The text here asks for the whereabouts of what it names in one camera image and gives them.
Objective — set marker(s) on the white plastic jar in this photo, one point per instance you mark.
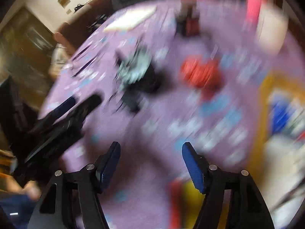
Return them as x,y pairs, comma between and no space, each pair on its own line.
271,28

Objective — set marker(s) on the yellow-taped white foam box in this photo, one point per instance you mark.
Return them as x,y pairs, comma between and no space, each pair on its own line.
264,105

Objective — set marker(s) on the person's blue trousers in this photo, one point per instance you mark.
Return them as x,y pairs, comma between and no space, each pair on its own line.
14,205

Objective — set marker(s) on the red plastic bag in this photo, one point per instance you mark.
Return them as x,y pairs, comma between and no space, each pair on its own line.
200,72

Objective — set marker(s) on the black electric motor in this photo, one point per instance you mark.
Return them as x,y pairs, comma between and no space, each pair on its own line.
143,76

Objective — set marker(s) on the jar with pink knitted sleeve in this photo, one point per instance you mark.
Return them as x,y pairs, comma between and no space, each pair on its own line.
253,4

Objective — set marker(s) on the dark wooden door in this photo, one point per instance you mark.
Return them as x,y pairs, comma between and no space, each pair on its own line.
23,40

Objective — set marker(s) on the bag of coloured tubes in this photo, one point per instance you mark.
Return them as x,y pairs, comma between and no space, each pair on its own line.
185,202

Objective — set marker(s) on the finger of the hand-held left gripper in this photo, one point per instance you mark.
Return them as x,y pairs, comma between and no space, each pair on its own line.
85,108
60,107

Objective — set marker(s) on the small wall plaque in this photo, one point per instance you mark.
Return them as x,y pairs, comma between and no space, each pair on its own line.
64,0

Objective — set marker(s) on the grey capacitor block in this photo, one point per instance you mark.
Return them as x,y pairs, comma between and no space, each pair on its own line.
131,100

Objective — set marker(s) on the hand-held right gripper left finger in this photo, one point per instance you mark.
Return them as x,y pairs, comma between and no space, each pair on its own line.
108,169

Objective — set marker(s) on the white draped cloth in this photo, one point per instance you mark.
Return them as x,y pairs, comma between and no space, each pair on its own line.
57,59

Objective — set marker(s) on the red black box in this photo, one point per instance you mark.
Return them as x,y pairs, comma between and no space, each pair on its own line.
190,21

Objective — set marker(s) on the wall socket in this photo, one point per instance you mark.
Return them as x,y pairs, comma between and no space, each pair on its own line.
68,11

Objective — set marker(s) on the brown chair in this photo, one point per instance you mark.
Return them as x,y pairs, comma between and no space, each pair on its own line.
78,28

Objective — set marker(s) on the dark bulky object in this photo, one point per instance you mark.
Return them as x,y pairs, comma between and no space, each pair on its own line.
14,109

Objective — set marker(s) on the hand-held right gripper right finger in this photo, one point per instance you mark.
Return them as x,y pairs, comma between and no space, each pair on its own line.
194,167

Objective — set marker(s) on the small black bag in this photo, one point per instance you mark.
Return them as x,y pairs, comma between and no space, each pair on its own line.
78,7

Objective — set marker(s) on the person's left forearm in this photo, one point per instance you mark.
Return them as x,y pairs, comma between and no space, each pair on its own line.
26,189

